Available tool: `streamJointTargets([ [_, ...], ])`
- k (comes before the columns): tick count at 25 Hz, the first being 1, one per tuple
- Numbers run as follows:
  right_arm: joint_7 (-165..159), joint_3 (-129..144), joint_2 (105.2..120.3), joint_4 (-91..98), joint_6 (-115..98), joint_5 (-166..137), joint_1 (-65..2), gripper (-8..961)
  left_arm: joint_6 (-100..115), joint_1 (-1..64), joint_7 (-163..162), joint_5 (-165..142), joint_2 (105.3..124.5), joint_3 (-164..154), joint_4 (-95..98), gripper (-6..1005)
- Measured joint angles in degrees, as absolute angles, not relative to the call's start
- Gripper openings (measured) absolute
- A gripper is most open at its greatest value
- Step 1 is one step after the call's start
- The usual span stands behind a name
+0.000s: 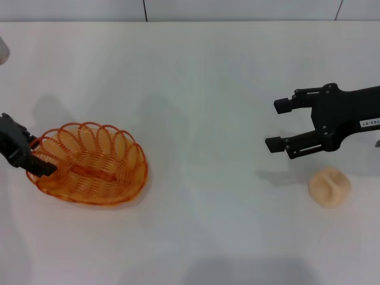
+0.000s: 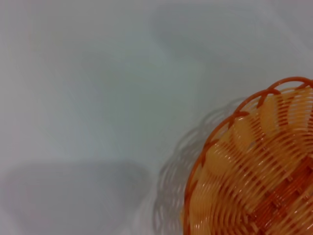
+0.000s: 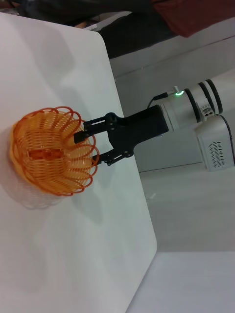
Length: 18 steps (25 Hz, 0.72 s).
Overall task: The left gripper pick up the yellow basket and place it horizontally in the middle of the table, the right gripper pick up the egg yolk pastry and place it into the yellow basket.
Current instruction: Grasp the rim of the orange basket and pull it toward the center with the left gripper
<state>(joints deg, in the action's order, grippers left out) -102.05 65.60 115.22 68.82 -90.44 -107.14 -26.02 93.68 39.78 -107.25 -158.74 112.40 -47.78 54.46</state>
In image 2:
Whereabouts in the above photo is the orange woven plastic basket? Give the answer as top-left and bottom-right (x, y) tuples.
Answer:
(182, 76), (313, 235)

